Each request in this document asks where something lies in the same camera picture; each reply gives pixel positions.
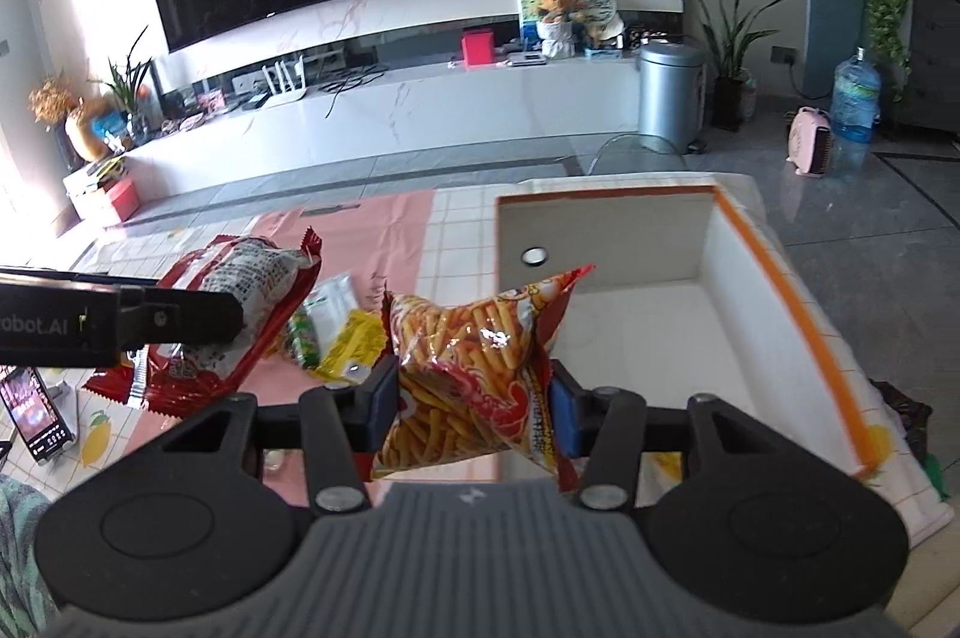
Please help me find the orange shrimp stick snack bag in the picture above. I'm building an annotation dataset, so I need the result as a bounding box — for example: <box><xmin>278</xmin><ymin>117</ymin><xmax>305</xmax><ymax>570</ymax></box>
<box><xmin>371</xmin><ymin>266</ymin><xmax>592</xmax><ymax>490</ymax></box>

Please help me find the red white snack bag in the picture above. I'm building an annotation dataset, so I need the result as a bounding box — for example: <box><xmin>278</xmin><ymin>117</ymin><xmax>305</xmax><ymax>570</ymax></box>
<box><xmin>85</xmin><ymin>230</ymin><xmax>322</xmax><ymax>418</ymax></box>

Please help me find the yellow snack packet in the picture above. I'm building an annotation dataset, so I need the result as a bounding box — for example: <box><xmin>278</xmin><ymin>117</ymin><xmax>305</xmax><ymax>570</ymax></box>
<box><xmin>314</xmin><ymin>310</ymin><xmax>387</xmax><ymax>384</ymax></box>

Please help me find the smartphone on stand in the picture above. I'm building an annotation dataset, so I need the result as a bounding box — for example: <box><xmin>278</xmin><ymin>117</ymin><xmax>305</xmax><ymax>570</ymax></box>
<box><xmin>0</xmin><ymin>367</ymin><xmax>78</xmax><ymax>464</ymax></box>

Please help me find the green white snack packet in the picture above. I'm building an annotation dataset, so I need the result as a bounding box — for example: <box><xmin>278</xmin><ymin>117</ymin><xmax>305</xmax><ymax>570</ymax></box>
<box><xmin>281</xmin><ymin>272</ymin><xmax>359</xmax><ymax>370</ymax></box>

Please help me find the orange white storage box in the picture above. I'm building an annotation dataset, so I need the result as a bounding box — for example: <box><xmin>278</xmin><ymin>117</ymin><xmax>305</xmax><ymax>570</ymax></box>
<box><xmin>494</xmin><ymin>175</ymin><xmax>893</xmax><ymax>475</ymax></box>

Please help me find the pink table mat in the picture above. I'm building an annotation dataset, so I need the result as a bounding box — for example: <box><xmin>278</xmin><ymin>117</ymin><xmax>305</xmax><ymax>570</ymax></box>
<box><xmin>127</xmin><ymin>187</ymin><xmax>502</xmax><ymax>511</ymax></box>

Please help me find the checkered white tablecloth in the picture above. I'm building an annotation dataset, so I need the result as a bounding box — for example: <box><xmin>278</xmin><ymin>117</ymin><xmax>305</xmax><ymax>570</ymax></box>
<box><xmin>2</xmin><ymin>173</ymin><xmax>958</xmax><ymax>546</ymax></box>

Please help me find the green plant on console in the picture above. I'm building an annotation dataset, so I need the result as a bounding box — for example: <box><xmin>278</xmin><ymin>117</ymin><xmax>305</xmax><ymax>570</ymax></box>
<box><xmin>103</xmin><ymin>27</ymin><xmax>155</xmax><ymax>147</ymax></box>

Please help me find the orange flower vase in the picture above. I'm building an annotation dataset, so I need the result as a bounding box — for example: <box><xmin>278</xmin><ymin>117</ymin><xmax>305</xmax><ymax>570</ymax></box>
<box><xmin>28</xmin><ymin>76</ymin><xmax>116</xmax><ymax>163</ymax></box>

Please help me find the white wifi router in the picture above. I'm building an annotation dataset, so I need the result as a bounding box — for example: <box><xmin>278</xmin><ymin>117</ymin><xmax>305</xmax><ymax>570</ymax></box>
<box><xmin>262</xmin><ymin>55</ymin><xmax>308</xmax><ymax>108</ymax></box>

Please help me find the white tv console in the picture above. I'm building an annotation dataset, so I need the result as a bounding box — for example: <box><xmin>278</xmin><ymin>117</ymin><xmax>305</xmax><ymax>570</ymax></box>
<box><xmin>125</xmin><ymin>59</ymin><xmax>640</xmax><ymax>200</ymax></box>

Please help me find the potted snake plant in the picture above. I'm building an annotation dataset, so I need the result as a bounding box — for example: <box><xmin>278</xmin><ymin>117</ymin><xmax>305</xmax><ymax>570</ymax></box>
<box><xmin>681</xmin><ymin>0</ymin><xmax>789</xmax><ymax>133</ymax></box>

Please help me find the silver trash can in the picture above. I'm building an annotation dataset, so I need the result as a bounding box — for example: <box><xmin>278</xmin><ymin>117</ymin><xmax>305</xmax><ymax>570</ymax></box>
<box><xmin>638</xmin><ymin>40</ymin><xmax>706</xmax><ymax>152</ymax></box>

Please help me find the red box on console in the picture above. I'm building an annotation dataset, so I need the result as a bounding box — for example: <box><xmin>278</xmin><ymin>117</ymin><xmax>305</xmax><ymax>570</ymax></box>
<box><xmin>460</xmin><ymin>28</ymin><xmax>496</xmax><ymax>67</ymax></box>

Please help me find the teddy bear plush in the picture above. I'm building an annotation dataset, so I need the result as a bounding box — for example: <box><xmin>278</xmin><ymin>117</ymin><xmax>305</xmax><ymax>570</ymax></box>
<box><xmin>537</xmin><ymin>0</ymin><xmax>576</xmax><ymax>59</ymax></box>

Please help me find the blue water jug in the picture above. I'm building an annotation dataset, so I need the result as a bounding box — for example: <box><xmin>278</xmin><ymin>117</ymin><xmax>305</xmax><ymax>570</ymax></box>
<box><xmin>828</xmin><ymin>46</ymin><xmax>882</xmax><ymax>145</ymax></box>

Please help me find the dark cabinet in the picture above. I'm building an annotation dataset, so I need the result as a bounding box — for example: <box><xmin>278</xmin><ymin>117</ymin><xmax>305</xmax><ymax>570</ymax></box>
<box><xmin>880</xmin><ymin>0</ymin><xmax>960</xmax><ymax>136</ymax></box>

